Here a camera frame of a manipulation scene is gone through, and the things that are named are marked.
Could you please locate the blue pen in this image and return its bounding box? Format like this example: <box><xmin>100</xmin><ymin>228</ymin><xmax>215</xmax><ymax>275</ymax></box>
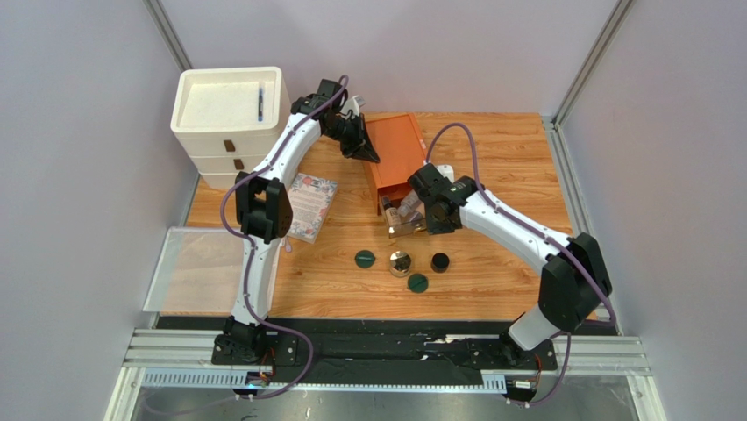
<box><xmin>257</xmin><ymin>87</ymin><xmax>264</xmax><ymax>122</ymax></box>

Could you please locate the clear orange drawer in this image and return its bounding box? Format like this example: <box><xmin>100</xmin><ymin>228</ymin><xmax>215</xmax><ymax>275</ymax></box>
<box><xmin>380</xmin><ymin>198</ymin><xmax>426</xmax><ymax>238</ymax></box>

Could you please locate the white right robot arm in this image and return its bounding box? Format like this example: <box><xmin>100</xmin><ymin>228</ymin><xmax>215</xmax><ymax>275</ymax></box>
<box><xmin>408</xmin><ymin>163</ymin><xmax>612</xmax><ymax>367</ymax></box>

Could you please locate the dark green round lid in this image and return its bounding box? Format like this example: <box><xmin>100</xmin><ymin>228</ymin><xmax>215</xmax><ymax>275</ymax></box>
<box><xmin>354</xmin><ymin>250</ymin><xmax>376</xmax><ymax>269</ymax></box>

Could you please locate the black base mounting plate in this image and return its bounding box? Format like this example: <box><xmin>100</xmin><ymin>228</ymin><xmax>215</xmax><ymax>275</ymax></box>
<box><xmin>210</xmin><ymin>332</ymin><xmax>560</xmax><ymax>372</ymax></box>

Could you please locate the clear plastic bottle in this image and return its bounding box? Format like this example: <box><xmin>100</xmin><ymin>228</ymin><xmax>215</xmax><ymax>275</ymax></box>
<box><xmin>398</xmin><ymin>190</ymin><xmax>421</xmax><ymax>218</ymax></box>

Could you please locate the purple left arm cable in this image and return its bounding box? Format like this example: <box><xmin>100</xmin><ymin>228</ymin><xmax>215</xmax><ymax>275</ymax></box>
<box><xmin>219</xmin><ymin>75</ymin><xmax>352</xmax><ymax>402</ymax></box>

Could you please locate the gold mirrored jar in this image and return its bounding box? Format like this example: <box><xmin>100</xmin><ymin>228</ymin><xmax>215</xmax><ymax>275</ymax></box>
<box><xmin>389</xmin><ymin>251</ymin><xmax>412</xmax><ymax>277</ymax></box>

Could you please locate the floral patterned booklet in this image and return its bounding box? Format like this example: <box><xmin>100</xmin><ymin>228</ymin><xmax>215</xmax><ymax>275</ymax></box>
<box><xmin>288</xmin><ymin>173</ymin><xmax>338</xmax><ymax>244</ymax></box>

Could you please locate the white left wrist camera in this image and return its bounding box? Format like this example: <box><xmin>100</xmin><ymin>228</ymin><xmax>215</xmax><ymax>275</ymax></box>
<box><xmin>340</xmin><ymin>96</ymin><xmax>366</xmax><ymax>118</ymax></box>

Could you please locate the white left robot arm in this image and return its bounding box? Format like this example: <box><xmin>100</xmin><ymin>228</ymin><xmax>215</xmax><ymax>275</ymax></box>
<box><xmin>211</xmin><ymin>75</ymin><xmax>381</xmax><ymax>365</ymax></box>

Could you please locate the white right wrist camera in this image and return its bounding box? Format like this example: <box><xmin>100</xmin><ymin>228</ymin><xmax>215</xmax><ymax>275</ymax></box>
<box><xmin>437</xmin><ymin>164</ymin><xmax>455</xmax><ymax>182</ymax></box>

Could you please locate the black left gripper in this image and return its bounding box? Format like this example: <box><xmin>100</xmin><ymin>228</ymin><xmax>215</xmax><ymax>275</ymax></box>
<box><xmin>324</xmin><ymin>113</ymin><xmax>381</xmax><ymax>164</ymax></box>

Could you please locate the white three-drawer cabinet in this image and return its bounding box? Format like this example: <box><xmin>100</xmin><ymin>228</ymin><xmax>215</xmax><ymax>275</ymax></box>
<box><xmin>170</xmin><ymin>67</ymin><xmax>290</xmax><ymax>189</ymax></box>

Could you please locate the clear plastic sheet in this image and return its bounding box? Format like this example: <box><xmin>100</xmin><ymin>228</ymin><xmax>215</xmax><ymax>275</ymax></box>
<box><xmin>142</xmin><ymin>226</ymin><xmax>281</xmax><ymax>315</ymax></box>

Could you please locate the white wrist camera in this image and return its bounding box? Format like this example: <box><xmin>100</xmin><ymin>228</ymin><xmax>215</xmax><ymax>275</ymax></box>
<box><xmin>340</xmin><ymin>96</ymin><xmax>366</xmax><ymax>118</ymax></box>
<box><xmin>437</xmin><ymin>164</ymin><xmax>455</xmax><ymax>182</ymax></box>

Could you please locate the aluminium frame rail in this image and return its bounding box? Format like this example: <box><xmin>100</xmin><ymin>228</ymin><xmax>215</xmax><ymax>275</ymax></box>
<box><xmin>124</xmin><ymin>329</ymin><xmax>651</xmax><ymax>393</ymax></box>

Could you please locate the orange drawer box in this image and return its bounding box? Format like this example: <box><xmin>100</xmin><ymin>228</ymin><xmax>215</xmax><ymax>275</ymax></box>
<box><xmin>363</xmin><ymin>113</ymin><xmax>426</xmax><ymax>216</ymax></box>

